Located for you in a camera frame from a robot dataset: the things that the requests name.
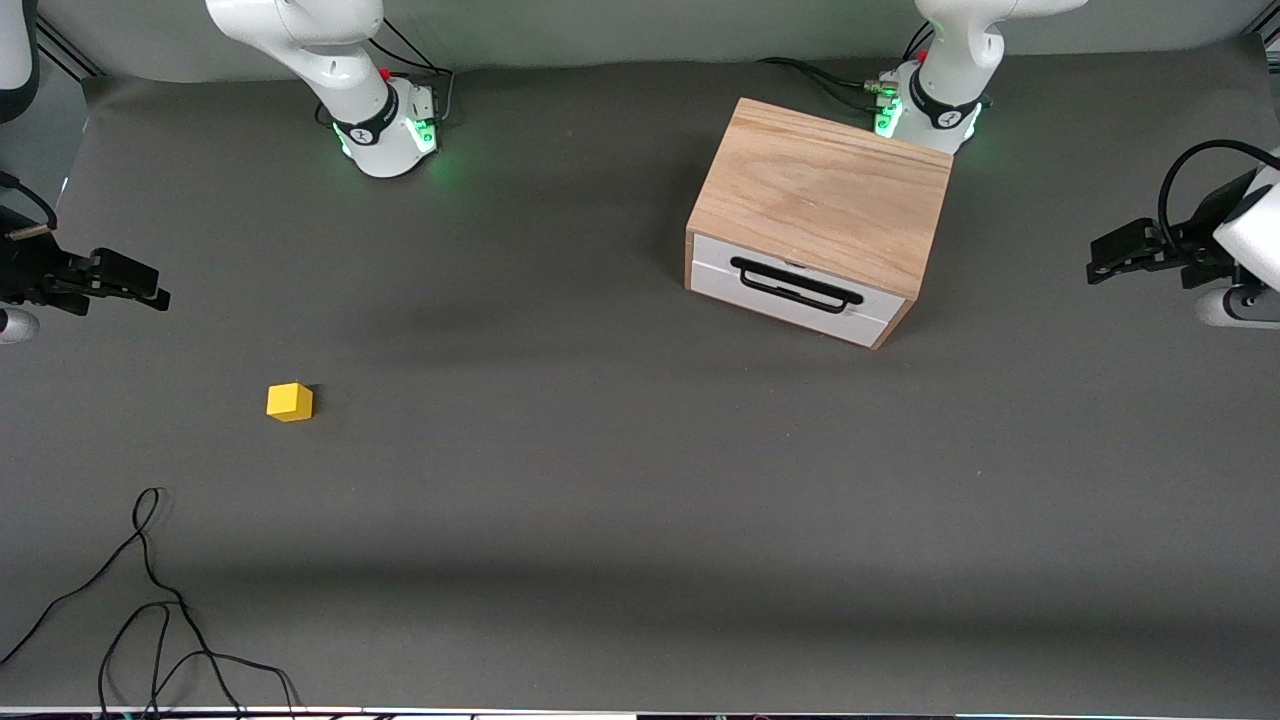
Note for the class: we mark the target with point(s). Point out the dark grey table cover sheet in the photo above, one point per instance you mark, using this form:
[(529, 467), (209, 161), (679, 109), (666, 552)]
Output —
[(600, 500)]

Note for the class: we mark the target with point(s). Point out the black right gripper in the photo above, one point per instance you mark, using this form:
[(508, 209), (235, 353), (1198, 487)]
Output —
[(30, 268)]

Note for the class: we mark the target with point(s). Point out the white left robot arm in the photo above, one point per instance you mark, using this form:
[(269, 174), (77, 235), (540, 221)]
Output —
[(950, 60)]

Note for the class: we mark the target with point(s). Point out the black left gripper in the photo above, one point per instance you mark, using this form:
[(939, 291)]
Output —
[(1197, 252)]

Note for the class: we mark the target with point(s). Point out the wooden drawer cabinet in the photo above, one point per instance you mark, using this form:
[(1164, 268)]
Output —
[(820, 180)]

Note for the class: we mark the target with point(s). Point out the yellow cube block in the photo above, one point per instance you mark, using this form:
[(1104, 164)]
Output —
[(290, 402)]

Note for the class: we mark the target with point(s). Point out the black frame bar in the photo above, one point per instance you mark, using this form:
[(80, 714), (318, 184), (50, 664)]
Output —
[(70, 53)]

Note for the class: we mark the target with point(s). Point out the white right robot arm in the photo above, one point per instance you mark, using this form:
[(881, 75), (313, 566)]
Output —
[(350, 100)]

